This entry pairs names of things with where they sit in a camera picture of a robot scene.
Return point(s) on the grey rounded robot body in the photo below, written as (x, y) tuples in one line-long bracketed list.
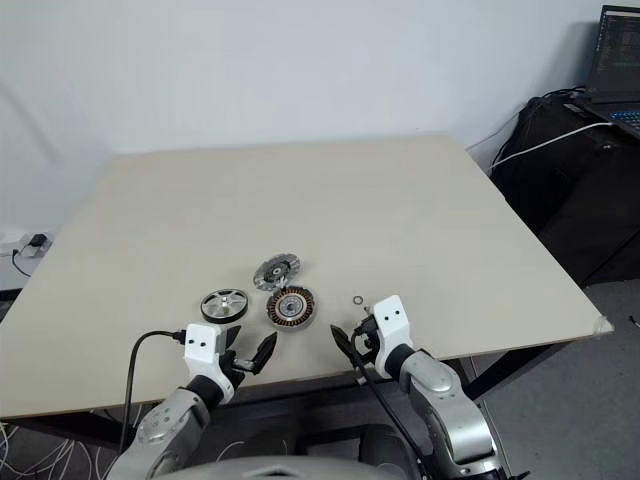
[(280, 467)]

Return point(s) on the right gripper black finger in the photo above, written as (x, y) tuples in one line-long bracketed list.
[(342, 339)]

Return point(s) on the clear tape on table corner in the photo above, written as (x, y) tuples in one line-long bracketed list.
[(603, 326)]

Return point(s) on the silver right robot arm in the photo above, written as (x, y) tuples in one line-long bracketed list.
[(450, 400)]

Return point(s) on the black power adapter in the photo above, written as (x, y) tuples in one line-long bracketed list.
[(37, 241)]

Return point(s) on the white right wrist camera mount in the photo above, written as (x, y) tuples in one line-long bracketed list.
[(392, 320)]

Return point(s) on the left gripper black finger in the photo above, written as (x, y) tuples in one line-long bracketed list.
[(233, 336), (264, 352)]

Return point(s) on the copper wound motor stator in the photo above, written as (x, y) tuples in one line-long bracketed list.
[(291, 307)]

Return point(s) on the open black laptop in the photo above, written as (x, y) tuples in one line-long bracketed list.
[(615, 60)]

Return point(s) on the silver motor end cover plate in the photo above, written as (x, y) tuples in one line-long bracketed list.
[(276, 271)]

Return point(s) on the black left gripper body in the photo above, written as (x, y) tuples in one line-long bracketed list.
[(243, 364)]

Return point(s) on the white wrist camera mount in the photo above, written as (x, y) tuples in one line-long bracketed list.
[(392, 320), (202, 345)]

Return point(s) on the silver wheel rotor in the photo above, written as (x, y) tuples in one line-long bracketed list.
[(225, 304)]

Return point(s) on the black cabinet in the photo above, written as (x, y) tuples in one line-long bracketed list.
[(570, 200)]

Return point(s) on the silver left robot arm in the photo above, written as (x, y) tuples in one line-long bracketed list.
[(165, 430)]

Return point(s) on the black rounded robot part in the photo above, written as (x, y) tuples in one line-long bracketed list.
[(382, 450)]

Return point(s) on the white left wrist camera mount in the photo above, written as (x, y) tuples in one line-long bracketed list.
[(202, 345)]

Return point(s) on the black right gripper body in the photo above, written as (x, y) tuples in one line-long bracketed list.
[(367, 337)]

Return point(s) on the wall power socket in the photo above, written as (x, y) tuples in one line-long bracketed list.
[(15, 240)]

